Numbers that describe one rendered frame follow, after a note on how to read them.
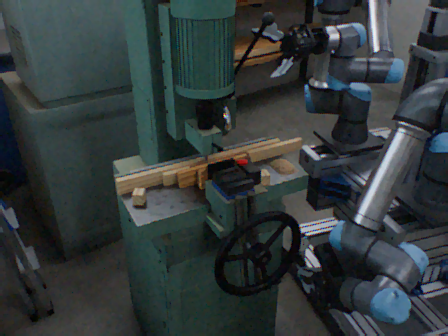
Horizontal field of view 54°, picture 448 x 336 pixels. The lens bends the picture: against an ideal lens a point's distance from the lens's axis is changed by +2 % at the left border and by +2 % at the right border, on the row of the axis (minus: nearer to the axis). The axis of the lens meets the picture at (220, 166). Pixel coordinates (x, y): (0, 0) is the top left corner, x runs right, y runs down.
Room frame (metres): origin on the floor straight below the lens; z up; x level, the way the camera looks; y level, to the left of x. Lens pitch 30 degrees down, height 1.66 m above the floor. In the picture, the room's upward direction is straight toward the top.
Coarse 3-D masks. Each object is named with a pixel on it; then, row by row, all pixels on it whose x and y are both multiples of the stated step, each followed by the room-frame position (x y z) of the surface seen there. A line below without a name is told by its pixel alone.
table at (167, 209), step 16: (272, 160) 1.33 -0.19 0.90; (288, 160) 1.33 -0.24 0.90; (272, 176) 1.22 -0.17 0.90; (288, 176) 1.22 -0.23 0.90; (304, 176) 1.23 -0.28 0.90; (160, 192) 1.13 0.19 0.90; (176, 192) 1.13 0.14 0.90; (192, 192) 1.13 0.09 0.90; (272, 192) 1.17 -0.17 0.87; (288, 192) 1.20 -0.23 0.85; (128, 208) 1.04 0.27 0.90; (144, 208) 1.04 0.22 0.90; (160, 208) 1.04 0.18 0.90; (176, 208) 1.04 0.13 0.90; (192, 208) 1.04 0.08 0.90; (208, 208) 1.06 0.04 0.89; (144, 224) 0.97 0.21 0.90; (160, 224) 0.99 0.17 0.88; (176, 224) 1.01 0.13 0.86; (192, 224) 1.04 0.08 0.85; (208, 224) 1.04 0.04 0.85; (144, 240) 0.96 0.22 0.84
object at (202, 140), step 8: (192, 120) 1.30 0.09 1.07; (192, 128) 1.25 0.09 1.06; (216, 128) 1.24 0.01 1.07; (192, 136) 1.25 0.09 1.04; (200, 136) 1.20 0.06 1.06; (208, 136) 1.19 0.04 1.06; (216, 136) 1.20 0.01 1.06; (192, 144) 1.25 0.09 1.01; (200, 144) 1.20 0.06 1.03; (208, 144) 1.19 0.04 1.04; (200, 152) 1.20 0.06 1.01; (208, 152) 1.19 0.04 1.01; (216, 152) 1.21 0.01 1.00
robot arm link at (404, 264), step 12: (372, 252) 0.79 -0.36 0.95; (384, 252) 0.78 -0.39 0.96; (396, 252) 0.78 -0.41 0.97; (408, 252) 0.77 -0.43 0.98; (420, 252) 0.77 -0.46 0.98; (372, 264) 0.78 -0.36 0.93; (384, 264) 0.76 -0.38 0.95; (396, 264) 0.75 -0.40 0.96; (408, 264) 0.74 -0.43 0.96; (420, 264) 0.75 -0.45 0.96; (396, 276) 0.72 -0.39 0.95; (408, 276) 0.72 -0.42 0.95; (420, 276) 0.74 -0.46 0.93; (408, 288) 0.71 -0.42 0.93
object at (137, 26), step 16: (128, 0) 1.47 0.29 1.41; (144, 0) 1.35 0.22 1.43; (128, 16) 1.49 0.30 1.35; (144, 16) 1.35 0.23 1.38; (128, 32) 1.51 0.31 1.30; (144, 32) 1.36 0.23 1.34; (128, 48) 1.53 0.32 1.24; (144, 48) 1.37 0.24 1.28; (144, 64) 1.38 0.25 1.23; (144, 80) 1.40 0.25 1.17; (144, 96) 1.41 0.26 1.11; (160, 96) 1.37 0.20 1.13; (144, 112) 1.42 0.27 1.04; (160, 112) 1.36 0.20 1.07; (144, 128) 1.44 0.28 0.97; (160, 128) 1.36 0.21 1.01; (144, 144) 1.47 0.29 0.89; (160, 144) 1.36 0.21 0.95; (176, 144) 1.39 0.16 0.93; (144, 160) 1.49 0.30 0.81; (160, 160) 1.36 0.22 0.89
